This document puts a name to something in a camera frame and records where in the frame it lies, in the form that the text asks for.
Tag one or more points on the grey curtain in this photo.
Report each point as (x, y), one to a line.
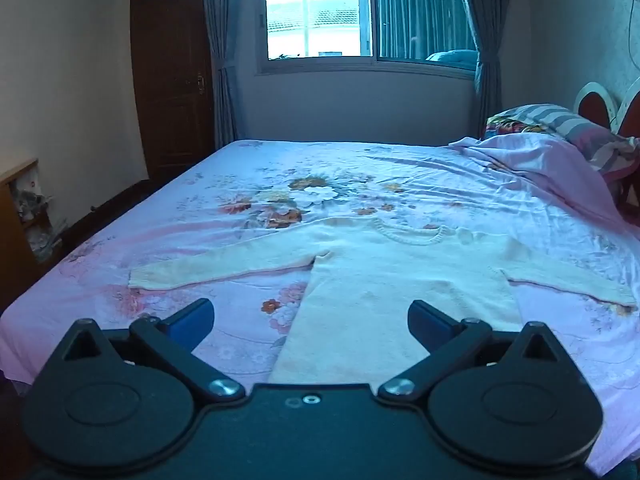
(487, 35)
(220, 35)

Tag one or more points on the sliding glass window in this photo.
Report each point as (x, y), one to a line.
(310, 10)

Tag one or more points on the teal cloth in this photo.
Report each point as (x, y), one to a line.
(452, 57)

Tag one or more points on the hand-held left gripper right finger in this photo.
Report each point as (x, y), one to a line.
(426, 319)

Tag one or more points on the pink quilt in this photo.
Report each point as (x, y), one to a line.
(540, 170)

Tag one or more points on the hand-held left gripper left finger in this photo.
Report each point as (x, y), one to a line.
(196, 316)

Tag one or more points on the bed with floral sheet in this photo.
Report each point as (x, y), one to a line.
(350, 170)

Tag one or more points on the dark wooden door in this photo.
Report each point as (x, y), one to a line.
(170, 125)

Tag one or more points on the cream knitted sweater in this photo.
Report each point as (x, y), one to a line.
(400, 280)

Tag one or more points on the striped pillow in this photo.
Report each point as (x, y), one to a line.
(565, 120)

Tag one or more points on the wooden shelf cabinet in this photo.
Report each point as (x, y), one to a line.
(10, 240)

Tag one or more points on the red and white headboard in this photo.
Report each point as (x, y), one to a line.
(595, 105)

